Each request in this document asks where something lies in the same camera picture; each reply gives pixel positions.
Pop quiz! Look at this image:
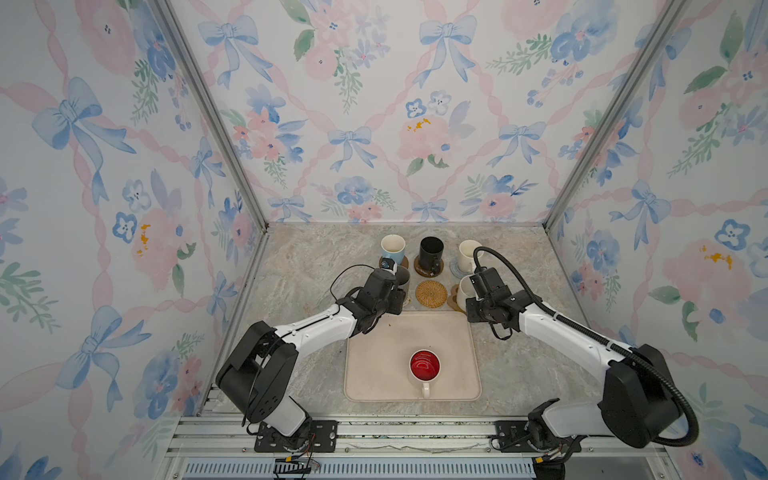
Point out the grey mug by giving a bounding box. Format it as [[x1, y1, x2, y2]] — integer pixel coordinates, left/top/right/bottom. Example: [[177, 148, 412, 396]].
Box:
[[395, 264, 411, 301]]

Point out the glossy brown wooden coaster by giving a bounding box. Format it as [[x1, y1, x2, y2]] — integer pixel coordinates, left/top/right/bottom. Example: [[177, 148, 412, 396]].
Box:
[[414, 257, 444, 278]]

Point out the woven rattan round coaster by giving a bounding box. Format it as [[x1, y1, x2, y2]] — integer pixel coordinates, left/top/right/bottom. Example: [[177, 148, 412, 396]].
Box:
[[415, 280, 448, 309]]

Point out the white and blue mug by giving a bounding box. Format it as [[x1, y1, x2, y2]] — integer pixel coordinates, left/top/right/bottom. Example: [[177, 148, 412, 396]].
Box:
[[380, 234, 406, 264]]

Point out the cream mug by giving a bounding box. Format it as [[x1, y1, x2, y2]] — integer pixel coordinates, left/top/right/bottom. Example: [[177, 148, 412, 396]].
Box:
[[458, 240, 482, 275]]

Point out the black mug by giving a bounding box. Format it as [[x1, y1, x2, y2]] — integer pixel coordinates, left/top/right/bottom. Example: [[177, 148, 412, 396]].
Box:
[[418, 236, 444, 268]]

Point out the red interior white mug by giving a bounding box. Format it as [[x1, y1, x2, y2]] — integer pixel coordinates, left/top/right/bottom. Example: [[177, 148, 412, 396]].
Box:
[[408, 349, 441, 399]]

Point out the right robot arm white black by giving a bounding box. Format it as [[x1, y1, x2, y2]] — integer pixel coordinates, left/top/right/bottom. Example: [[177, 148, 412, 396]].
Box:
[[465, 292, 701, 450]]

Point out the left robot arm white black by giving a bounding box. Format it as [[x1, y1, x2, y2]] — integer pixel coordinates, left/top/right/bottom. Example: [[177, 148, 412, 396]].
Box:
[[215, 287, 406, 440]]

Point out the cork paw print coaster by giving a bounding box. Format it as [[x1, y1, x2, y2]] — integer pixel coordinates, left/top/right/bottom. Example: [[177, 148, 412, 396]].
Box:
[[447, 284, 465, 314]]

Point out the grey braided round coaster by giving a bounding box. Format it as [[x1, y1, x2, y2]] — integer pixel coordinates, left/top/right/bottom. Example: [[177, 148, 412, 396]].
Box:
[[449, 259, 470, 279]]

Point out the beige serving tray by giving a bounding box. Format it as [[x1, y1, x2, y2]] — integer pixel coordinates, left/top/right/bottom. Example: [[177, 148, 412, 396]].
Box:
[[344, 311, 482, 402]]

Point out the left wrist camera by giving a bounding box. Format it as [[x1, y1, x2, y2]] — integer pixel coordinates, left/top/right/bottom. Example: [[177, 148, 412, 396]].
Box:
[[362, 258, 399, 303]]

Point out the black corrugated cable right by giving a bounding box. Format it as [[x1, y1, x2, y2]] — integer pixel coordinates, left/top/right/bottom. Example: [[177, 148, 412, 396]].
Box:
[[472, 246, 700, 448]]

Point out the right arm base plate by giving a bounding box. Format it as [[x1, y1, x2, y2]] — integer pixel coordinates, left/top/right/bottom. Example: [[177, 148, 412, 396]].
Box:
[[492, 420, 582, 456]]

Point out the aluminium front rail frame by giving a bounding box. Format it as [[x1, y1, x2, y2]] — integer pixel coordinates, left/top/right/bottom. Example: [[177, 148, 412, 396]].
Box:
[[156, 414, 682, 479]]

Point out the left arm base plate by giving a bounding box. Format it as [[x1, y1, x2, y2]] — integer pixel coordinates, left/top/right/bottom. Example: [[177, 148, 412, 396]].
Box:
[[254, 419, 338, 454]]

